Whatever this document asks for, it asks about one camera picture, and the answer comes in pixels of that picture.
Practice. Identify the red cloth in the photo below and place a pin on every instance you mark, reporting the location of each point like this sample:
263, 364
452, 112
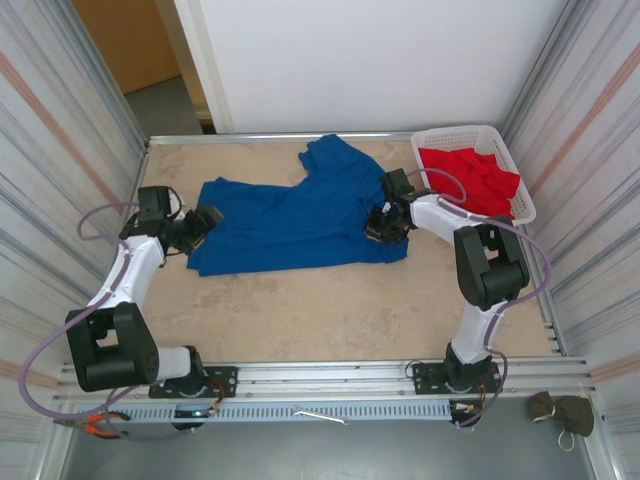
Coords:
475, 180

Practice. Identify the wide aluminium extrusion rail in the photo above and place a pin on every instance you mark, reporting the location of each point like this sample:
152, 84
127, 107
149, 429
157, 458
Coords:
325, 372

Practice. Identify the small controller board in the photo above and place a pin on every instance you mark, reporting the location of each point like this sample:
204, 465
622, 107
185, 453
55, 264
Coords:
192, 413
462, 407

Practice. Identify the white plastic basket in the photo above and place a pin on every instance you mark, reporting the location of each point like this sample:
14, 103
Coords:
522, 200

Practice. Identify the thin aluminium table edge rail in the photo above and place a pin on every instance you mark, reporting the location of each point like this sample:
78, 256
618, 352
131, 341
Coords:
225, 136

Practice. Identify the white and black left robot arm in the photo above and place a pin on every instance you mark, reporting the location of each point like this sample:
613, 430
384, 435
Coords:
135, 265

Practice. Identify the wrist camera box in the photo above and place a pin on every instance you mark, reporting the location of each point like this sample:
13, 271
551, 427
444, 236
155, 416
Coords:
152, 202
397, 182

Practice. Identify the wooden door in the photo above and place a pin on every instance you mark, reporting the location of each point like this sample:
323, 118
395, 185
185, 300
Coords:
130, 45

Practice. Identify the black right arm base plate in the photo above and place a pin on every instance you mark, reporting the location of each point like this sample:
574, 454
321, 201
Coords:
425, 377

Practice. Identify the metal hex key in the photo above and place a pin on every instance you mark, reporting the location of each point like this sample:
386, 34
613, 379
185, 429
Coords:
320, 416

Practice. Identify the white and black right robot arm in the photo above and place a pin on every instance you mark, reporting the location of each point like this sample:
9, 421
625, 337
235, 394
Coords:
435, 217

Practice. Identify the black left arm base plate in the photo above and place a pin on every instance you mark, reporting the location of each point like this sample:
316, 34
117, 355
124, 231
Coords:
225, 377

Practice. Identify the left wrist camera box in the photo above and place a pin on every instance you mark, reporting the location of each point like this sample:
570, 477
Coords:
152, 202

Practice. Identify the blue t-shirt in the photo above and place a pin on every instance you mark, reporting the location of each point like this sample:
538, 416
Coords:
300, 220

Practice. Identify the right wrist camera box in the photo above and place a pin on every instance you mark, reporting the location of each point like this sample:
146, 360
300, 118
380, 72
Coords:
397, 182

